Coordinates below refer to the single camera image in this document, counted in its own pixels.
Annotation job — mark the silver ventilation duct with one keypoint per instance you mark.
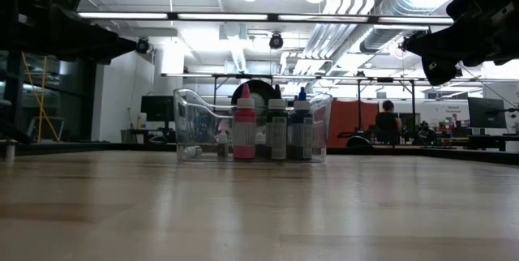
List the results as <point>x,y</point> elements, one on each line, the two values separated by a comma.
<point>389,9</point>

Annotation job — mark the black office chair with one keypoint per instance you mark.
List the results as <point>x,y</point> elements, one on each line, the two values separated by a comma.
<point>359,142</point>

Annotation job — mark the yellow stand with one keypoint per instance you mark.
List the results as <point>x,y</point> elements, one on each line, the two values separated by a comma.
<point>42,91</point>

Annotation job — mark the black background workstation frame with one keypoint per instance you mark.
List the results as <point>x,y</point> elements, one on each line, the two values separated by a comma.
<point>359,91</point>

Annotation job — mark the black bar with light strips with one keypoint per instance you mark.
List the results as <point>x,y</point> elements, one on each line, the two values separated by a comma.
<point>223,16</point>

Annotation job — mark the black aluminium table frame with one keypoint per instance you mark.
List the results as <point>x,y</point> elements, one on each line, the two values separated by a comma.
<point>101,146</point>

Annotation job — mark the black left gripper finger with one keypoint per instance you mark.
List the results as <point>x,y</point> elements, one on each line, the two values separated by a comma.
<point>111,48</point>

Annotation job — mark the white cup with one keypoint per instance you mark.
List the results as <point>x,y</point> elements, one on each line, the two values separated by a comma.
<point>141,121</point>

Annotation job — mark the large black food coloring bottle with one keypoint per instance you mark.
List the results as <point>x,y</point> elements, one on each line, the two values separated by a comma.
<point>277,131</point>

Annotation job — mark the small white-capped dropper bottle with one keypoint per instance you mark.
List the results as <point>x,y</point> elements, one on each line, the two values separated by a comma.
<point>192,151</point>
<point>260,138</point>

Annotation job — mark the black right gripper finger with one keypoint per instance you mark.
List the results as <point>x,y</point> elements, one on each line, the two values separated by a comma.
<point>440,70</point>
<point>430,44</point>

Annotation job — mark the black round ceiling spotlight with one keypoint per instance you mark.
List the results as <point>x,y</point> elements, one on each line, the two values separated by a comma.
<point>276,41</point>
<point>143,45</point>

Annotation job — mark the large blue food coloring bottle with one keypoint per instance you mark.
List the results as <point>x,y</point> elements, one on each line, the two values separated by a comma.
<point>302,131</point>

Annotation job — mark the black computer monitor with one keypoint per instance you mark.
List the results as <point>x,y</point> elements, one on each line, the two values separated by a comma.
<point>156,109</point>
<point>486,113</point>

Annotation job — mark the person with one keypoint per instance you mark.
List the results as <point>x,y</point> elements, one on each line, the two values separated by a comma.
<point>388,121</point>

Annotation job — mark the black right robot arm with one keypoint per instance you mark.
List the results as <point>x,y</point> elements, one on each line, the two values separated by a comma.
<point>511,9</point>

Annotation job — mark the orange partition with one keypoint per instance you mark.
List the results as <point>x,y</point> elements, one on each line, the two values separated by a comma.
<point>348,117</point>

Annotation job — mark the small white peg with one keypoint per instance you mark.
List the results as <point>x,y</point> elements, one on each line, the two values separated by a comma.
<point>10,151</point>

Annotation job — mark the clear plastic bin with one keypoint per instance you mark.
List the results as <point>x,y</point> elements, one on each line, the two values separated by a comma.
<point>190,123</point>

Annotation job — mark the small purple dropper bottle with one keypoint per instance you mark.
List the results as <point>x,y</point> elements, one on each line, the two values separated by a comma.
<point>222,145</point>

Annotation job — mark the large pink food coloring bottle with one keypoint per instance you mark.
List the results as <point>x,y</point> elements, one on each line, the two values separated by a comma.
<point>245,131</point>

